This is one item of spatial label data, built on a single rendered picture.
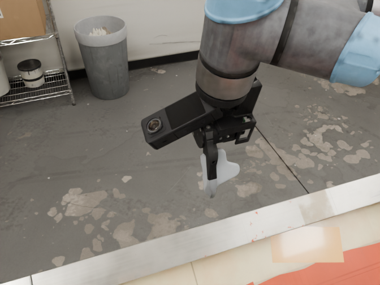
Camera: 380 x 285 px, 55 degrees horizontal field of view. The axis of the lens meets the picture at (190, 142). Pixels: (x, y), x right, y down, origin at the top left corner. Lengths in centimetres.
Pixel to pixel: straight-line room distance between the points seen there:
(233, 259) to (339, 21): 31
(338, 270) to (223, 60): 33
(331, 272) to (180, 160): 233
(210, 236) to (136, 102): 307
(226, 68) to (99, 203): 224
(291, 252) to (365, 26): 30
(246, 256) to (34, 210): 228
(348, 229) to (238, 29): 34
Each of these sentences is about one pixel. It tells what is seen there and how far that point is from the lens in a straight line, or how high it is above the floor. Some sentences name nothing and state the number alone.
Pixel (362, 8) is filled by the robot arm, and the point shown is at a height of 177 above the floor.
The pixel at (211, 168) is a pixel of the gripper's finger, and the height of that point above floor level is 155.
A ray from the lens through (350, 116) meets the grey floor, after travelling 356.
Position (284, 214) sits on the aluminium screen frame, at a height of 155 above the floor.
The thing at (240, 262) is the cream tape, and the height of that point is 150.
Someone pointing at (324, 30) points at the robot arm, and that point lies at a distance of 39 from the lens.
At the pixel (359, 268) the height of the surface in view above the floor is 147.
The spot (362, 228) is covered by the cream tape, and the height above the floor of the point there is 149.
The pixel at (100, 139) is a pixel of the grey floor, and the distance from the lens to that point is 309.
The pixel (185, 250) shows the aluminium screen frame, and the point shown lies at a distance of 45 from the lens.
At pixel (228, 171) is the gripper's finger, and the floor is 152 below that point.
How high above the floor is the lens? 193
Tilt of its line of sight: 40 degrees down
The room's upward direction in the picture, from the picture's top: straight up
